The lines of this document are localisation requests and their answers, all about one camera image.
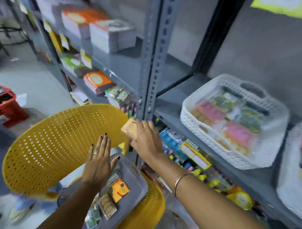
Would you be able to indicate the person's left hand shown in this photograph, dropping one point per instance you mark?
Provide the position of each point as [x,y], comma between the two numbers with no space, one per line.
[97,165]

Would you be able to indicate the person's right hand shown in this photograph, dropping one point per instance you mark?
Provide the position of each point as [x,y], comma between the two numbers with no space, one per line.
[147,143]

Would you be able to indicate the person's left middle finger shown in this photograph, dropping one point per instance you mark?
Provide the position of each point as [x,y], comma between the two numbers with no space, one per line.
[103,146]

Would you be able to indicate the person's left thumb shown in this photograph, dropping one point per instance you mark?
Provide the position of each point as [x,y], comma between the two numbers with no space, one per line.
[115,164]

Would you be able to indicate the person's left little finger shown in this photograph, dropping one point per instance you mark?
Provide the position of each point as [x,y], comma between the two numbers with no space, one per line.
[92,152]

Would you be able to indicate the person's right fingers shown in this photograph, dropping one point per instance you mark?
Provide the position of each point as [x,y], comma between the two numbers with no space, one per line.
[144,127]

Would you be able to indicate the small tan packet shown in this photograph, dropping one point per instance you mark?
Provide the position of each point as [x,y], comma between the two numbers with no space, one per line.
[130,128]

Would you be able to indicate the person's left forearm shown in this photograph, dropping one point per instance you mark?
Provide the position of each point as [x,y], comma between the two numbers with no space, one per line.
[63,214]

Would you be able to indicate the person's right forearm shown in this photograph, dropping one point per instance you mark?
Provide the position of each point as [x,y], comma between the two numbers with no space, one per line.
[194,198]

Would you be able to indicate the orange snack packet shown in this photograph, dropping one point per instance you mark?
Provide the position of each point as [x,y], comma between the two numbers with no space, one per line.
[120,190]

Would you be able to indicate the blue printed packet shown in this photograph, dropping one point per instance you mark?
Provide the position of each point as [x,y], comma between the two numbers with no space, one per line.
[171,142]

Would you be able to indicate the grey plastic tray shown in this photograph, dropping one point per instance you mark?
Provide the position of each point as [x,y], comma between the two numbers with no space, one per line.
[134,188]

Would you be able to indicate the yellow perforated plastic chair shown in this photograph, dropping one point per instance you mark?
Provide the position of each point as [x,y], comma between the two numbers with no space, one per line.
[55,147]

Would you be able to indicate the colourful printed packet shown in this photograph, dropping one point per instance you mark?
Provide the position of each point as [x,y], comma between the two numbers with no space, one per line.
[119,95]

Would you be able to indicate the brown biscuit packet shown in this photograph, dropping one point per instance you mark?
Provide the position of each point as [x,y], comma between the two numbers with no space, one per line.
[107,206]

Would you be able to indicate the yellow shelf price label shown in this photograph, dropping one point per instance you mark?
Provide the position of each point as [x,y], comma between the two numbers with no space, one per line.
[195,155]

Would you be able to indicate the grey metal shelf rack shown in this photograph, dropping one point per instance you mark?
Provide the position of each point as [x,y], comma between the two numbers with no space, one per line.
[152,68]

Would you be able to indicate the green printed packet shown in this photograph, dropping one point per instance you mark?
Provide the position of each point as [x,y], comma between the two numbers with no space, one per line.
[93,219]

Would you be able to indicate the small orange cover book stack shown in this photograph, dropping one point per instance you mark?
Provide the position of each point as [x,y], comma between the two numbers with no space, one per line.
[98,81]

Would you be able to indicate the gold bangle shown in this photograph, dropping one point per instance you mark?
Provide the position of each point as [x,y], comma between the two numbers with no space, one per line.
[178,183]

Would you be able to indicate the pile of packets in basket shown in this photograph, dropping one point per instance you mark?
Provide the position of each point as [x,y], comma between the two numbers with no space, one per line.
[231,129]

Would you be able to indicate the stack of green cover books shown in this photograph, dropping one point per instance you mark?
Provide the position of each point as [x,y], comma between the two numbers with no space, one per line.
[72,64]

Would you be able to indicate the small yellow shelf tag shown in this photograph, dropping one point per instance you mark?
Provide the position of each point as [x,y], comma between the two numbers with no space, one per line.
[64,42]
[86,59]

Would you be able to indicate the red plastic crate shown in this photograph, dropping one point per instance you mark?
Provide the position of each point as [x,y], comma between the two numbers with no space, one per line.
[8,112]

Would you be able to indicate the stack of white books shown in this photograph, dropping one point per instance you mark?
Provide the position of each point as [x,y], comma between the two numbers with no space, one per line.
[112,37]

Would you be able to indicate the yellow snack packet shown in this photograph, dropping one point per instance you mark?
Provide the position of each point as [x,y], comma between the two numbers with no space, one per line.
[241,199]

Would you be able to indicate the stack of orange cover books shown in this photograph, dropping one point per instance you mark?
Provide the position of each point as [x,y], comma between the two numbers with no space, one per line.
[79,21]

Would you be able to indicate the white woven plastic basket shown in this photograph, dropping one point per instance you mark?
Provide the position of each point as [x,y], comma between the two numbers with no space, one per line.
[274,137]
[291,187]

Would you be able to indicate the black metal stand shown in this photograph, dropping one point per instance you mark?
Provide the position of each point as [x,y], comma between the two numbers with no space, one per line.
[2,34]

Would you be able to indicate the yellow bordered paper sign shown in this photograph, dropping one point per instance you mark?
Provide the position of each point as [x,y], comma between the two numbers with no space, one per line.
[281,0]

